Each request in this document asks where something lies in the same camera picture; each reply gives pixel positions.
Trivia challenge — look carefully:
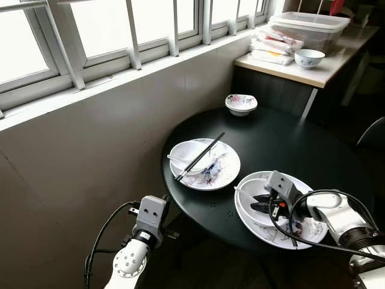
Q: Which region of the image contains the large white bowl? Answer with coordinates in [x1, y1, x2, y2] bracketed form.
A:
[235, 176, 289, 228]

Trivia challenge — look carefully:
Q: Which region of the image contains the white ceramic spoon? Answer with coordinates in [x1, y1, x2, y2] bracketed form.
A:
[167, 155, 196, 169]
[234, 185, 260, 200]

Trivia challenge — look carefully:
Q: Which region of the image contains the large floral deep plate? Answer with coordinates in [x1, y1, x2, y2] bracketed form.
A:
[234, 171, 329, 250]

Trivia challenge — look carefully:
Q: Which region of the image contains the round black table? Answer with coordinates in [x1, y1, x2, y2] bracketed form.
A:
[161, 107, 377, 253]

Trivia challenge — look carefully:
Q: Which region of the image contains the small white bowl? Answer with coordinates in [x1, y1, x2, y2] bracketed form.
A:
[168, 140, 212, 175]

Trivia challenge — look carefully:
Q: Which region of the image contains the small floral bowl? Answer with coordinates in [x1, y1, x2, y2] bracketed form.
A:
[225, 94, 258, 116]

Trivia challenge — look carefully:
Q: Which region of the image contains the dark chair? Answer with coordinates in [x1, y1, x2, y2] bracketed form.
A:
[356, 116, 385, 151]

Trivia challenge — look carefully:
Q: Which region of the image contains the beige top side counter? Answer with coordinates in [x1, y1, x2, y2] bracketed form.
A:
[232, 24, 383, 121]

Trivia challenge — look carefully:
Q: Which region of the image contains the blue white ceramic bowl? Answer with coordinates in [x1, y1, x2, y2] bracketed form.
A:
[294, 49, 326, 70]

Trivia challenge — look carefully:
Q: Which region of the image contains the clear plastic lidded container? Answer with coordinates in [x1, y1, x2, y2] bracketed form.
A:
[269, 11, 351, 54]

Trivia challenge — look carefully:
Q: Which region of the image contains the white barred window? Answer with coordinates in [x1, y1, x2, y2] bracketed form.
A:
[0, 0, 277, 115]

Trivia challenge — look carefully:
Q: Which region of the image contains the red object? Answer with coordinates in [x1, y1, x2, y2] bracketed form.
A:
[328, 0, 347, 17]

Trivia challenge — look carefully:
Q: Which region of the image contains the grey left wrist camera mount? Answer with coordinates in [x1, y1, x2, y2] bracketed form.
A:
[135, 194, 168, 232]

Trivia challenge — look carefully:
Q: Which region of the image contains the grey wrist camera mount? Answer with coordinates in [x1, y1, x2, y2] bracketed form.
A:
[265, 170, 304, 208]
[135, 194, 168, 232]

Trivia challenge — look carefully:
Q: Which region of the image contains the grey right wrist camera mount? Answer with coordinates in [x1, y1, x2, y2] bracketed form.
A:
[265, 170, 304, 208]

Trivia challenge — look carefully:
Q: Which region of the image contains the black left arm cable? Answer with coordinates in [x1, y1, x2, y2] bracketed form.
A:
[83, 200, 140, 289]

